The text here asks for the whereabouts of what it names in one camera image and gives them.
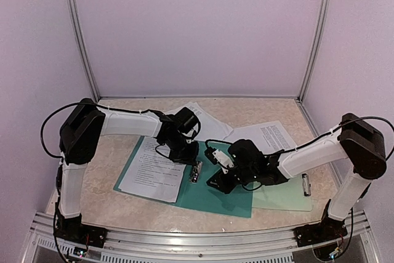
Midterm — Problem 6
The left aluminium frame post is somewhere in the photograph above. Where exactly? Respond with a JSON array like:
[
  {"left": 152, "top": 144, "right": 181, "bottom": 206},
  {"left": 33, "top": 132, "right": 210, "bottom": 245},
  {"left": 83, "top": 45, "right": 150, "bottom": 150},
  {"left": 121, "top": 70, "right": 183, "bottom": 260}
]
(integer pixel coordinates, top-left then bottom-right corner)
[{"left": 66, "top": 0, "right": 101, "bottom": 102}]

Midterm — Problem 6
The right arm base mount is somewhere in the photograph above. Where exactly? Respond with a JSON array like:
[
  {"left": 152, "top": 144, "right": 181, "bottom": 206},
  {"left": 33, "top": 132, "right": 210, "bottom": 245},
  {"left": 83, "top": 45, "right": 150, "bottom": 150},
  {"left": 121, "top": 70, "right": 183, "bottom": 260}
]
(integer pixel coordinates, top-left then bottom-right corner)
[{"left": 293, "top": 211, "right": 348, "bottom": 247}]

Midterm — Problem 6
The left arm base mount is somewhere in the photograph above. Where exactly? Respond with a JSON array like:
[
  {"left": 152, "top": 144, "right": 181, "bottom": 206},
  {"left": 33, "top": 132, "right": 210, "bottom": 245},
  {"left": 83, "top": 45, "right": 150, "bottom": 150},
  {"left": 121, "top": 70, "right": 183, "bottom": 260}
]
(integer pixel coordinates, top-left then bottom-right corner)
[{"left": 54, "top": 214, "right": 108, "bottom": 248}]

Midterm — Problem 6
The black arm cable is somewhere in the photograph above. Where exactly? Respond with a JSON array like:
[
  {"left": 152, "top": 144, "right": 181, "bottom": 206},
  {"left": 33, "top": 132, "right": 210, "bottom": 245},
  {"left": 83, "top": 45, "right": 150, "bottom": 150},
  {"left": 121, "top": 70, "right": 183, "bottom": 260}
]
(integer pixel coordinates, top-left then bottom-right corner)
[
  {"left": 276, "top": 116, "right": 394, "bottom": 155},
  {"left": 40, "top": 101, "right": 155, "bottom": 158}
]

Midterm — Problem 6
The blank white paper sheet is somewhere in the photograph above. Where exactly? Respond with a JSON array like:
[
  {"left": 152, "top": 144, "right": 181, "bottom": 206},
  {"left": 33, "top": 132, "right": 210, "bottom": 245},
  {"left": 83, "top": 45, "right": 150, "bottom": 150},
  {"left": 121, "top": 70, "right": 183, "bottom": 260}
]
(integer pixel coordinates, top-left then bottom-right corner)
[{"left": 225, "top": 121, "right": 296, "bottom": 155}]

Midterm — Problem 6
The aluminium frame post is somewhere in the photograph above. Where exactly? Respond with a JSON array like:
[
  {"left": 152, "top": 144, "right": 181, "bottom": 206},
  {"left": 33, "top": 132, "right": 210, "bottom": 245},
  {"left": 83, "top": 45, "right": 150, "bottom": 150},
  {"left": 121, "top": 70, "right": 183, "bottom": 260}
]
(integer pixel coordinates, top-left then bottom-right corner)
[
  {"left": 297, "top": 0, "right": 330, "bottom": 103},
  {"left": 66, "top": 0, "right": 101, "bottom": 102}
]

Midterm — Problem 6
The printed paper stack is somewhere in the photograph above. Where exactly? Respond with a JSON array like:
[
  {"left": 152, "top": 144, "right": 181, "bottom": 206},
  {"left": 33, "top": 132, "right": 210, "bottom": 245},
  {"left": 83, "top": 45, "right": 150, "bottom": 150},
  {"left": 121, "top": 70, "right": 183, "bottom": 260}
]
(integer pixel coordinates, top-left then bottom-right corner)
[{"left": 184, "top": 102, "right": 233, "bottom": 141}]

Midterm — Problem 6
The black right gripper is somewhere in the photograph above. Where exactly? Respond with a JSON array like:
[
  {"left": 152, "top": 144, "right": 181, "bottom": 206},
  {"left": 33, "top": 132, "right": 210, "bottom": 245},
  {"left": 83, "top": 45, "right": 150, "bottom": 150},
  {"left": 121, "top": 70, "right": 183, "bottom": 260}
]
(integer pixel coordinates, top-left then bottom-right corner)
[{"left": 206, "top": 165, "right": 257, "bottom": 195}]

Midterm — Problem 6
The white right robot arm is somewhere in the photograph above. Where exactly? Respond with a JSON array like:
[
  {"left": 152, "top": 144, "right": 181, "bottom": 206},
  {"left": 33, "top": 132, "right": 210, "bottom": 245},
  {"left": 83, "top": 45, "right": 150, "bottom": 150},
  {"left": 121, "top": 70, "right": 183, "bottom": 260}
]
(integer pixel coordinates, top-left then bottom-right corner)
[{"left": 204, "top": 113, "right": 393, "bottom": 241}]

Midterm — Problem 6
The metal folder clip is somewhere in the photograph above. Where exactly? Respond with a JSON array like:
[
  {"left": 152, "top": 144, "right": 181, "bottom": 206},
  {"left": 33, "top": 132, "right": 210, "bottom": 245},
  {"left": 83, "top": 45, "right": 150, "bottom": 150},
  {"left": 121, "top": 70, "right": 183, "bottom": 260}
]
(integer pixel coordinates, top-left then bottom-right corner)
[{"left": 188, "top": 161, "right": 203, "bottom": 184}]

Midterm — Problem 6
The dark green folder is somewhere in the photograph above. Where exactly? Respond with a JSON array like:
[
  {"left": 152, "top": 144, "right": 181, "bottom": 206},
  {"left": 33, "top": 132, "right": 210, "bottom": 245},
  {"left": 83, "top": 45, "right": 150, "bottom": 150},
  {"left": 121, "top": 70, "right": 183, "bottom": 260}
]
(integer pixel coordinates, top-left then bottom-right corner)
[{"left": 113, "top": 136, "right": 255, "bottom": 219}]

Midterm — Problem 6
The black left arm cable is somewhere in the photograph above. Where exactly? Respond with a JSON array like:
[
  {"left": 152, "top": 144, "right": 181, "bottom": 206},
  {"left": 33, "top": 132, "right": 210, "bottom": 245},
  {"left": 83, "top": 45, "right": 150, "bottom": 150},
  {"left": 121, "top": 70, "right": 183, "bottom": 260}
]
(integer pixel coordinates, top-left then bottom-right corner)
[{"left": 40, "top": 101, "right": 155, "bottom": 158}]

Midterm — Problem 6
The front aluminium rail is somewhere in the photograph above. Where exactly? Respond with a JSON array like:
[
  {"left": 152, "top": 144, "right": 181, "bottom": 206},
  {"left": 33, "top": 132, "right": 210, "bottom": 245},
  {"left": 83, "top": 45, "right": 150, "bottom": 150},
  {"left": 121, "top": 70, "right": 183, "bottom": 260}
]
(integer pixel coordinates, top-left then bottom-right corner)
[{"left": 20, "top": 211, "right": 382, "bottom": 262}]

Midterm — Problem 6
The right aluminium frame post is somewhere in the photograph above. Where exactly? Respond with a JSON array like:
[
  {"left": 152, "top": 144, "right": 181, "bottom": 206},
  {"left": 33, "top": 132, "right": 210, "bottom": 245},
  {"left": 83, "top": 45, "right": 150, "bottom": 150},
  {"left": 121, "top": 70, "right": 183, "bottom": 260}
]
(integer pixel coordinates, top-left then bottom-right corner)
[{"left": 297, "top": 0, "right": 330, "bottom": 103}]

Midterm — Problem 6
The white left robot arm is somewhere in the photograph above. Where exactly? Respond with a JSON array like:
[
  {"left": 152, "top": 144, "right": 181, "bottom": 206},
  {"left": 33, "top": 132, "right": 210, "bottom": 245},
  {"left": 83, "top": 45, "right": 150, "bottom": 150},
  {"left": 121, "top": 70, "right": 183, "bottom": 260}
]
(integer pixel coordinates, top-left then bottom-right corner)
[{"left": 58, "top": 99, "right": 201, "bottom": 241}]

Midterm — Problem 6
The printed paper sheet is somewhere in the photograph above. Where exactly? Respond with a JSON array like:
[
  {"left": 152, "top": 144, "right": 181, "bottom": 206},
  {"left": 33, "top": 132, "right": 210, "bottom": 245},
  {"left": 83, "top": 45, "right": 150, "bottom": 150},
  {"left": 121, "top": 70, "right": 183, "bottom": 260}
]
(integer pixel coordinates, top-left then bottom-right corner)
[{"left": 114, "top": 137, "right": 186, "bottom": 203}]

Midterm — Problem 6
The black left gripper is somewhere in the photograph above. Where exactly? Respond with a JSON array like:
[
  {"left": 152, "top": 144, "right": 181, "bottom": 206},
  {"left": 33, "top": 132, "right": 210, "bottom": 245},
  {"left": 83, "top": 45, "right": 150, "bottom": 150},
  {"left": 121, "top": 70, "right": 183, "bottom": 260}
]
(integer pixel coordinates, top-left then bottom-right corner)
[{"left": 164, "top": 135, "right": 200, "bottom": 166}]

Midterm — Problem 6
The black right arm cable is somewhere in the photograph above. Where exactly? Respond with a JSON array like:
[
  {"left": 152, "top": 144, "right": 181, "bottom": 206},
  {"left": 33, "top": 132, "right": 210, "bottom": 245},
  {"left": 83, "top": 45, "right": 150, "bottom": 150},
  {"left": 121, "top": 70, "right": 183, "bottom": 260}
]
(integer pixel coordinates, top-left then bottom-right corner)
[{"left": 276, "top": 116, "right": 394, "bottom": 155}]

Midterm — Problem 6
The light green clipboard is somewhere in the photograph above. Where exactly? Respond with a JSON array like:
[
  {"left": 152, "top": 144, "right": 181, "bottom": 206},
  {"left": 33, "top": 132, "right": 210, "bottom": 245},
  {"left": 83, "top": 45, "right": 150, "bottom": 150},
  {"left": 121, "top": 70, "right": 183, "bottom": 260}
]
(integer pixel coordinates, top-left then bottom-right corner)
[{"left": 252, "top": 173, "right": 312, "bottom": 212}]

